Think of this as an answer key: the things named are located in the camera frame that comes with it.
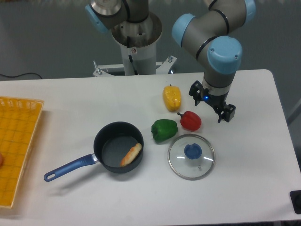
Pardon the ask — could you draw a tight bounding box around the yellow plastic basket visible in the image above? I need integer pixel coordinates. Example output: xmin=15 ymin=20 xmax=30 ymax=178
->
xmin=0 ymin=97 xmax=44 ymax=209

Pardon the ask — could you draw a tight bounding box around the black object at table edge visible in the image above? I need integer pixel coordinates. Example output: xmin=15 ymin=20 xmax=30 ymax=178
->
xmin=290 ymin=190 xmax=301 ymax=214

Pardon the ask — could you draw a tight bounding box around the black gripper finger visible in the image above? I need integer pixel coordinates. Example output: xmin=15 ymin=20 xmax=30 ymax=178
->
xmin=189 ymin=81 xmax=203 ymax=105
xmin=215 ymin=103 xmax=236 ymax=123

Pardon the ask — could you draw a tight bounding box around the red bell pepper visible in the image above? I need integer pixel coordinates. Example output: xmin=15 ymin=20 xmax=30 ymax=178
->
xmin=177 ymin=111 xmax=202 ymax=131

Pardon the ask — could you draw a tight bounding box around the dark saucepan blue handle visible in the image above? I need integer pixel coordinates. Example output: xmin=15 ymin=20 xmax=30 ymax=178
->
xmin=44 ymin=121 xmax=144 ymax=182

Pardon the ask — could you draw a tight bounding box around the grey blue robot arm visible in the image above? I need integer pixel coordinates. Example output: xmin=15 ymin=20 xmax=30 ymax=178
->
xmin=85 ymin=0 xmax=256 ymax=121

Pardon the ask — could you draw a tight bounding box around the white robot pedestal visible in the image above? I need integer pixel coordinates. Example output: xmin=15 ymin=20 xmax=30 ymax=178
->
xmin=93 ymin=12 xmax=177 ymax=77

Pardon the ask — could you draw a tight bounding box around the yellow bell pepper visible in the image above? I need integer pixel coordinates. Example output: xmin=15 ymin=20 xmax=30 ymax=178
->
xmin=162 ymin=84 xmax=182 ymax=112

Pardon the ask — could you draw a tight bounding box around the glass pot lid blue knob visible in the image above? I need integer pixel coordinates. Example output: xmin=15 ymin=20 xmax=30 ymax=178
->
xmin=167 ymin=134 xmax=215 ymax=181

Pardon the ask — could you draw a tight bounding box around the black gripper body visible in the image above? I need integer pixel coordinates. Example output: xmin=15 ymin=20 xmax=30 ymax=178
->
xmin=197 ymin=81 xmax=232 ymax=113

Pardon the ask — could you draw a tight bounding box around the bread roll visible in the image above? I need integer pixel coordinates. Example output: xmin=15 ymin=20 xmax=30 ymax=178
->
xmin=120 ymin=143 xmax=143 ymax=167

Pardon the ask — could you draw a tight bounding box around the green bell pepper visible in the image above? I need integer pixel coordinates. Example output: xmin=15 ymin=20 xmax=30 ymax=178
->
xmin=151 ymin=119 xmax=178 ymax=142

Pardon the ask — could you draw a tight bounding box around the black cable on floor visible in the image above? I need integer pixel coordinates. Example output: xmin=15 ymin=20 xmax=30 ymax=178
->
xmin=0 ymin=73 xmax=43 ymax=80

